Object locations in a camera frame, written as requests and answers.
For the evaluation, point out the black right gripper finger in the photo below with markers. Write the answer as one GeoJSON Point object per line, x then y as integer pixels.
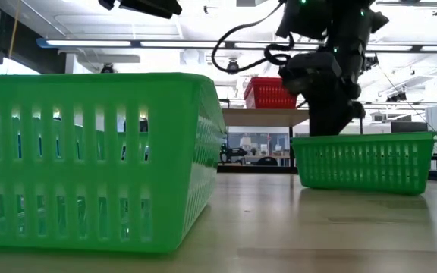
{"type": "Point", "coordinates": [324, 125]}

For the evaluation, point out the green plastic basket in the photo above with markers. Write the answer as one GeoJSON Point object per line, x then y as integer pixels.
{"type": "Point", "coordinates": [362, 167]}
{"type": "Point", "coordinates": [165, 163]}

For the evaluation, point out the black background robot arm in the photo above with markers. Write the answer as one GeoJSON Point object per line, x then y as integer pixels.
{"type": "Point", "coordinates": [230, 152]}

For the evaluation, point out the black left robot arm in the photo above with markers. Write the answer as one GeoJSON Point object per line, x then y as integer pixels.
{"type": "Point", "coordinates": [150, 7]}

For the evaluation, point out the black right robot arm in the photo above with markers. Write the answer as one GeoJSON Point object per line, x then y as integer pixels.
{"type": "Point", "coordinates": [347, 30]}

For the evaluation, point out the wooden shelf with black legs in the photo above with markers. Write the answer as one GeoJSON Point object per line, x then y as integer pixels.
{"type": "Point", "coordinates": [264, 117]}

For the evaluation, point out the black ceiling spotlight cluster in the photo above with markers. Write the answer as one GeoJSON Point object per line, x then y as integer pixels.
{"type": "Point", "coordinates": [372, 62]}
{"type": "Point", "coordinates": [397, 97]}

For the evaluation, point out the black office chair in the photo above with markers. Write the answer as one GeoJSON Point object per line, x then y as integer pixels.
{"type": "Point", "coordinates": [267, 161]}

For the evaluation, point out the black computer monitor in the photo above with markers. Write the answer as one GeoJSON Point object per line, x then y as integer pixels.
{"type": "Point", "coordinates": [408, 127]}

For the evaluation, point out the long ceiling light bar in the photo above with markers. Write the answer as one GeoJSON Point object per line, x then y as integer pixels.
{"type": "Point", "coordinates": [89, 43]}

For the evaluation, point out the black round ceiling camera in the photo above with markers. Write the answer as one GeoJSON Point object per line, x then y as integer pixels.
{"type": "Point", "coordinates": [107, 69]}
{"type": "Point", "coordinates": [233, 69]}

